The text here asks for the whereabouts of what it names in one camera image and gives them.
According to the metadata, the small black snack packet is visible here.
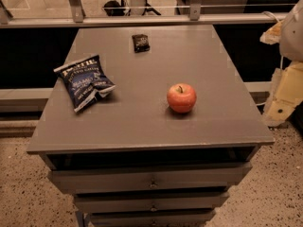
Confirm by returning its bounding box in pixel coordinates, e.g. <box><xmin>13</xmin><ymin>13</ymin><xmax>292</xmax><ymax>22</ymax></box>
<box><xmin>132</xmin><ymin>34</ymin><xmax>150</xmax><ymax>53</ymax></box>

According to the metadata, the black object behind railing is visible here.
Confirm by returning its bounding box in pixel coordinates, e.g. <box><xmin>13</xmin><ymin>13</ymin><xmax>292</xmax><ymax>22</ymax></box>
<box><xmin>102</xmin><ymin>0</ymin><xmax>131</xmax><ymax>16</ymax></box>

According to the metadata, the metal guard railing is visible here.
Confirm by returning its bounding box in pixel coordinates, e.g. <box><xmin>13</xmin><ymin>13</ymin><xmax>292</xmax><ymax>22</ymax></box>
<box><xmin>1</xmin><ymin>0</ymin><xmax>294</xmax><ymax>28</ymax></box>

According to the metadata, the top grey drawer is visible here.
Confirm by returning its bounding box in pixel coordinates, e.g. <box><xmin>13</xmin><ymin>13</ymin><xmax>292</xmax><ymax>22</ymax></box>
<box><xmin>48</xmin><ymin>162</ymin><xmax>252</xmax><ymax>194</ymax></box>

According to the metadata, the grey drawer cabinet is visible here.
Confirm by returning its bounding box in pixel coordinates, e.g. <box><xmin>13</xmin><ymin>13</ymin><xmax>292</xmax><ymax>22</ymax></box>
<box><xmin>26</xmin><ymin>24</ymin><xmax>276</xmax><ymax>227</ymax></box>

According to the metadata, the red apple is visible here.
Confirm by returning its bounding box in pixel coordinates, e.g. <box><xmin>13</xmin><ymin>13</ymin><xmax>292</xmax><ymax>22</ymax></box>
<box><xmin>167</xmin><ymin>83</ymin><xmax>197</xmax><ymax>114</ymax></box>

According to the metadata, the middle grey drawer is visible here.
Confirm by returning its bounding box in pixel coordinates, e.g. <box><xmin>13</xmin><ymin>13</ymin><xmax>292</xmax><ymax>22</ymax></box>
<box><xmin>74</xmin><ymin>192</ymin><xmax>229</xmax><ymax>213</ymax></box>

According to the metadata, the white and yellow robot arm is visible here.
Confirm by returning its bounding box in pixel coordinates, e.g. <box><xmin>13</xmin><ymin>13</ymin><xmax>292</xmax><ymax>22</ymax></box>
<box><xmin>260</xmin><ymin>0</ymin><xmax>303</xmax><ymax>127</ymax></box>

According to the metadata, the blue chip bag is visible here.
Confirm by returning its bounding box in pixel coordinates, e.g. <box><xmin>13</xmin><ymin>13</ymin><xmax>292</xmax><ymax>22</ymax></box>
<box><xmin>54</xmin><ymin>54</ymin><xmax>116</xmax><ymax>113</ymax></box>

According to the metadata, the grey drawer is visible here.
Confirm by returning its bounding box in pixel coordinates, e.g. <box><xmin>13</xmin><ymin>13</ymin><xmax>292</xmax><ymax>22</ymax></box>
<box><xmin>90</xmin><ymin>209</ymin><xmax>215</xmax><ymax>227</ymax></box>
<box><xmin>74</xmin><ymin>192</ymin><xmax>229</xmax><ymax>213</ymax></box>
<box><xmin>48</xmin><ymin>162</ymin><xmax>252</xmax><ymax>194</ymax></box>

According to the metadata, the bottom grey drawer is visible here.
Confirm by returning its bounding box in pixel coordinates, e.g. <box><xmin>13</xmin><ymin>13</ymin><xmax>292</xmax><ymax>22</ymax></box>
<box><xmin>90</xmin><ymin>209</ymin><xmax>215</xmax><ymax>227</ymax></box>

